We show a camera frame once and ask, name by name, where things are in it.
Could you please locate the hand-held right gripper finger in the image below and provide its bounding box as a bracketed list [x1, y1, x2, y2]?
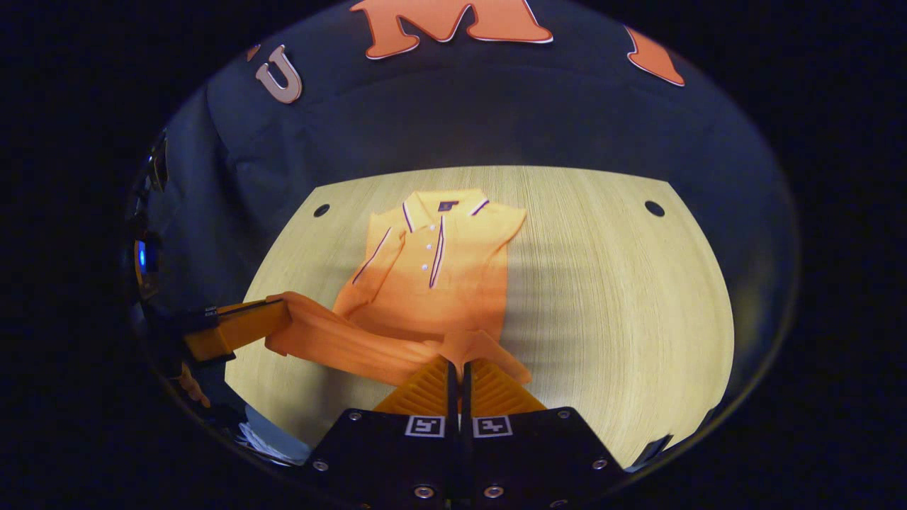
[461, 358, 624, 510]
[308, 354, 460, 510]

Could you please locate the orange T-shirt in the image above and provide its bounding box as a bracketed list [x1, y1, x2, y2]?
[266, 188, 532, 387]

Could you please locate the person's light blue clothing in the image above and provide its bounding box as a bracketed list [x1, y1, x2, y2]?
[237, 405, 312, 466]

